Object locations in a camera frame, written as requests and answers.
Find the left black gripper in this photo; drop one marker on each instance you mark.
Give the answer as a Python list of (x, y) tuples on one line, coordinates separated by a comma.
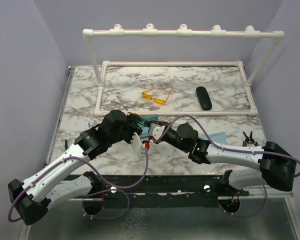
[(131, 122)]

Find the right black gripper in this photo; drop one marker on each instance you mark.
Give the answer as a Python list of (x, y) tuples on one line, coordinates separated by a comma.
[(165, 127)]

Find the black wire-frame sunglasses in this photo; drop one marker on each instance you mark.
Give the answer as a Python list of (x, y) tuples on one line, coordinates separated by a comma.
[(147, 122)]

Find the blue-grey glasses case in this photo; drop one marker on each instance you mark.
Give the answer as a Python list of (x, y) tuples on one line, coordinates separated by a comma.
[(152, 117)]

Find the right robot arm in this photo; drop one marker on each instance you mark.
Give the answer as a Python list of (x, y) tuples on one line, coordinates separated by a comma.
[(262, 165)]

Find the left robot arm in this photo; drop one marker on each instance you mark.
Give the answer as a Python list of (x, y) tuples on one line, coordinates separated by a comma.
[(33, 197)]

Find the orange plastic sunglasses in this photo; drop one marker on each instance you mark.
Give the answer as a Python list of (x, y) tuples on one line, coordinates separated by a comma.
[(145, 95)]

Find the silver wrench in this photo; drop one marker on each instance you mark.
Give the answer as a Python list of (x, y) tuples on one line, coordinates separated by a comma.
[(92, 124)]

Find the black glasses case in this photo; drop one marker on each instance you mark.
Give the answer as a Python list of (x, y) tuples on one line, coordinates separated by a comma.
[(203, 98)]

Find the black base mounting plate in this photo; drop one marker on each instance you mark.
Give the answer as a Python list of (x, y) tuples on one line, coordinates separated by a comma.
[(169, 191)]

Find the black tool right edge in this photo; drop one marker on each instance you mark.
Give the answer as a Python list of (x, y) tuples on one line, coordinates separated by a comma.
[(249, 140)]

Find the white PVC pipe rack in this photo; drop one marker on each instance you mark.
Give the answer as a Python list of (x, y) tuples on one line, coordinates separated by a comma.
[(182, 32)]

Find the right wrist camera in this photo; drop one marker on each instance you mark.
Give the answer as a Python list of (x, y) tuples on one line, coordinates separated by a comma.
[(155, 131)]

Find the blue-handled pliers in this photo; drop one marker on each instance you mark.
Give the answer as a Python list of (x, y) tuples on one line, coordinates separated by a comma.
[(66, 144)]

